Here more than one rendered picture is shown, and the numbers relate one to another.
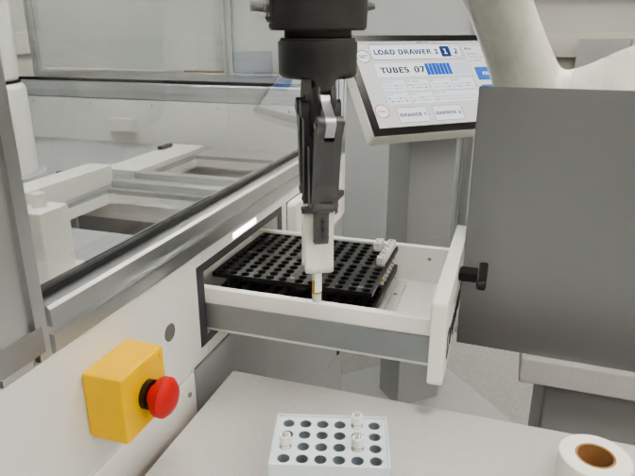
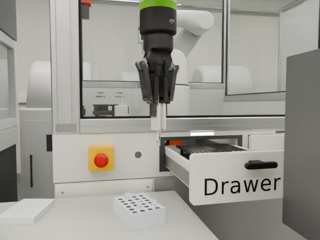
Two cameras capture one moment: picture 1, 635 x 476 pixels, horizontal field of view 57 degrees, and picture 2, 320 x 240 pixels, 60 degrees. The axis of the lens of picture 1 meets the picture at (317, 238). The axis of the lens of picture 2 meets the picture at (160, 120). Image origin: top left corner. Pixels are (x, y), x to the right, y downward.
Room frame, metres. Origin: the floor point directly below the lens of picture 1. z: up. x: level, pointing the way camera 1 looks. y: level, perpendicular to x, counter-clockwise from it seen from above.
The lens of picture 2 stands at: (0.23, -0.61, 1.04)
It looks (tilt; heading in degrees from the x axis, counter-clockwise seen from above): 3 degrees down; 59
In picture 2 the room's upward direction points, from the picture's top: straight up
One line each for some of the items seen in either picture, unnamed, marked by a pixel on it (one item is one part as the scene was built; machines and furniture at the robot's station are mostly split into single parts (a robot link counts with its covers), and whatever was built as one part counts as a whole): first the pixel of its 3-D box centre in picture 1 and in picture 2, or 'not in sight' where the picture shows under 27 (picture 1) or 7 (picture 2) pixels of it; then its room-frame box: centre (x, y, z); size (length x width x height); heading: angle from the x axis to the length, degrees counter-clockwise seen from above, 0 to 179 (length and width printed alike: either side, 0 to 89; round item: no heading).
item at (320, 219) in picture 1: (322, 221); (150, 106); (0.56, -0.01, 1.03); 0.03 x 0.01 x 0.05; 11
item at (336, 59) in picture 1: (317, 85); (158, 54); (0.58, 0.00, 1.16); 0.08 x 0.07 x 0.09; 11
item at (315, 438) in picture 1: (330, 453); (138, 209); (0.52, -0.01, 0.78); 0.12 x 0.08 x 0.04; 87
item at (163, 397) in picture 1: (159, 396); (101, 160); (0.49, 0.15, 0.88); 0.04 x 0.03 x 0.04; 162
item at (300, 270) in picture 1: (310, 279); (214, 160); (0.79, 0.01, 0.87); 0.22 x 0.18 x 0.06; 72
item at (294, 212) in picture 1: (317, 211); (286, 149); (1.11, 0.00, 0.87); 0.29 x 0.02 x 0.11; 162
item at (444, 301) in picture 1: (450, 294); (251, 175); (0.72, -0.18, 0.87); 0.29 x 0.02 x 0.11; 162
